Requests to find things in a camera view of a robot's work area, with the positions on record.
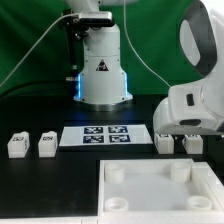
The white square tabletop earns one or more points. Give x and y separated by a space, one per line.
153 190

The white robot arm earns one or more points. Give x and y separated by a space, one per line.
193 108

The white marker sheet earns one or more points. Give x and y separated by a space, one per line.
105 135

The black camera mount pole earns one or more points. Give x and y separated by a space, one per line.
75 31

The silver camera on mount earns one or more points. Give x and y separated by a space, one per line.
96 18

